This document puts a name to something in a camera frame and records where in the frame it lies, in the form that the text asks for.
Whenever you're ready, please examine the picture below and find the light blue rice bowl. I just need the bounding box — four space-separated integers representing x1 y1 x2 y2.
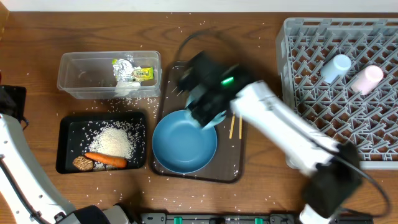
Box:
185 95 226 129

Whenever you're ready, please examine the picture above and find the yellow green wrapper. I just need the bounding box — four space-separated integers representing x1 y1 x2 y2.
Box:
112 59 154 82

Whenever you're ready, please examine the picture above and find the dark blue plate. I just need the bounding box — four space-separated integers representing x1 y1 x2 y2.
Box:
152 110 218 174

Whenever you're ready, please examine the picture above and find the light blue plastic cup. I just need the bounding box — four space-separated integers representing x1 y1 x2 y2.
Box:
320 54 352 83

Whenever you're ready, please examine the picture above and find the orange carrot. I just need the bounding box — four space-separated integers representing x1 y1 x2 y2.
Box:
85 152 127 168

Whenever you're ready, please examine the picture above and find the brown food scrap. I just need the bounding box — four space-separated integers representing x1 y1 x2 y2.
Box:
72 156 95 171

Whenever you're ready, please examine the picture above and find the white plastic cup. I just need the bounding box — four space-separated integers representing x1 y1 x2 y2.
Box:
351 65 384 95

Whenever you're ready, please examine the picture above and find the white paper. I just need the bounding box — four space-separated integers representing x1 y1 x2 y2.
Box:
114 82 141 98

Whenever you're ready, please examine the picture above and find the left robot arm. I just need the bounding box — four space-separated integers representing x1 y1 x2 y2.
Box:
1 114 131 224

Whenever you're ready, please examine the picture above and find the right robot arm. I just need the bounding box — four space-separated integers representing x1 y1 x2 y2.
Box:
178 52 362 223

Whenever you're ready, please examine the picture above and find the grey dishwasher rack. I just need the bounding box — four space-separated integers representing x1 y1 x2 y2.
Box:
276 17 397 170

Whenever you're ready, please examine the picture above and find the left wooden chopstick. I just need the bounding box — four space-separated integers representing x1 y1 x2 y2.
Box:
229 112 236 139

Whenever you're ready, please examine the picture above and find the brown serving tray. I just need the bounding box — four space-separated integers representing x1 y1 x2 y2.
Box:
150 61 246 184

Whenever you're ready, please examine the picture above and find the white rice pile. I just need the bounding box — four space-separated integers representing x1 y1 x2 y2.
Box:
83 120 145 160

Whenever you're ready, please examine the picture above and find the clear plastic container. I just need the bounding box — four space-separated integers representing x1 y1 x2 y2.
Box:
57 50 162 100

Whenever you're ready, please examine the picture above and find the black plastic tray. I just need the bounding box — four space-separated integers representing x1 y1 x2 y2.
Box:
55 112 147 174

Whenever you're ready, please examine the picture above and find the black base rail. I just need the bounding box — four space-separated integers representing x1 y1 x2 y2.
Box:
139 210 374 224

